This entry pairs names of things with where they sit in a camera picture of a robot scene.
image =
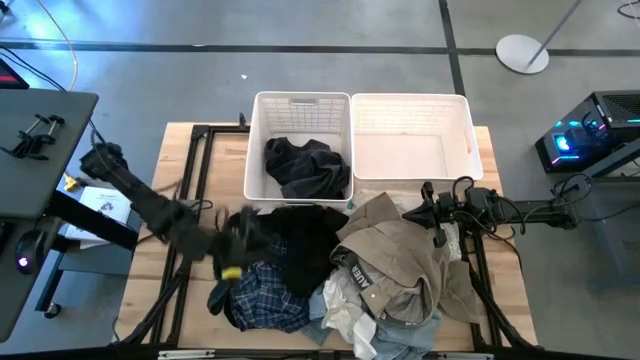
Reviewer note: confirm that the white paper booklet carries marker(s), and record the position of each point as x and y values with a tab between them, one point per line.
107	202

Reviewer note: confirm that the grey metal frame desk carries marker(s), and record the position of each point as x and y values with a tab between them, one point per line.
607	161

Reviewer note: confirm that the teal garment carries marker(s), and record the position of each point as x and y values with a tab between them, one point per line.
351	204

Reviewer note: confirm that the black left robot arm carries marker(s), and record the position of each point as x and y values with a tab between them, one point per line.
150	205

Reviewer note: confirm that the black side desk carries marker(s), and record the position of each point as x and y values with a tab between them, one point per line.
40	150

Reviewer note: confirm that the black computer mouse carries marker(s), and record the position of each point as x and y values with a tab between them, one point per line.
29	252

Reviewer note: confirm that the khaki tan garment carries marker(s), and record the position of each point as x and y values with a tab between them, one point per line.
400	240

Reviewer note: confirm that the red lit screen device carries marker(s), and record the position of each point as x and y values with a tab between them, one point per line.
10	75

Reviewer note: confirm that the left white laundry basket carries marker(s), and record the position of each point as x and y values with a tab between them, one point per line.
255	150

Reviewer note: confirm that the black crumpled garment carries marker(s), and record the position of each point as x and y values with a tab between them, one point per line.
305	170

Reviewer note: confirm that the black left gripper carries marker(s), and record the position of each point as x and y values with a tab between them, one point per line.
235	240

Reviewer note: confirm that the yellow plug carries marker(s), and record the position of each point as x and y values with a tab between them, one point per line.
71	182

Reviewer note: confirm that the blue plaid shirt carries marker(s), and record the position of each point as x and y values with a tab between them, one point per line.
265	300

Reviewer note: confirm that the white mesh basket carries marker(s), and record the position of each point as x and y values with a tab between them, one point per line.
400	155

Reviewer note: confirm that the black clamp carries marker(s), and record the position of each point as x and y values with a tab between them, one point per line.
32	137

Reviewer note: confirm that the white cloth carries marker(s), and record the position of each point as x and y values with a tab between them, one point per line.
452	242

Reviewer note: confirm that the grey shorts lettered waistband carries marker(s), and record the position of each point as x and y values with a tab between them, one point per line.
357	272

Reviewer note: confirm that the black computer case coloured lights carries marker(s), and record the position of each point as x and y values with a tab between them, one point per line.
600	125

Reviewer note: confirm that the round base pole stand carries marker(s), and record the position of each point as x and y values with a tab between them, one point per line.
520	52

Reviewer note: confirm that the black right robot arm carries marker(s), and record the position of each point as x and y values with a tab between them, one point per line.
540	212

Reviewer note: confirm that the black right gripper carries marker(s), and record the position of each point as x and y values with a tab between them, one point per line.
475	210

